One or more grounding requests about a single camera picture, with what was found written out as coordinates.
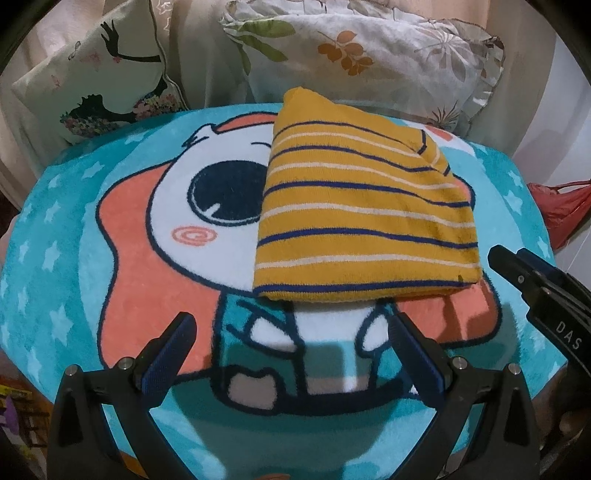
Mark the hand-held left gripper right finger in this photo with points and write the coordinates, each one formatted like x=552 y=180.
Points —
x=415 y=360

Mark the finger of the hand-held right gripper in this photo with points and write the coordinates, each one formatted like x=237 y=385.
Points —
x=510 y=270
x=549 y=272

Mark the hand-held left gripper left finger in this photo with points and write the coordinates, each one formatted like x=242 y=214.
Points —
x=168 y=364

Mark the yellow striped sweater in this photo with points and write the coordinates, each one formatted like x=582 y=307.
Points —
x=360 y=207

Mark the red plastic bag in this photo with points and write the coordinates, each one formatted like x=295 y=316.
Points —
x=565 y=207

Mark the teal cartoon printed blanket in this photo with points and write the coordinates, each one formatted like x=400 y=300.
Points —
x=138 y=230

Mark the colourful printed boxes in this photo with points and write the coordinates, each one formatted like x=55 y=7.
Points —
x=18 y=415

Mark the floral ruffled pillow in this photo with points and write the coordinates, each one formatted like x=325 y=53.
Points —
x=369 y=50

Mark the bird print pillow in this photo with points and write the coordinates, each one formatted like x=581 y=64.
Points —
x=106 y=78

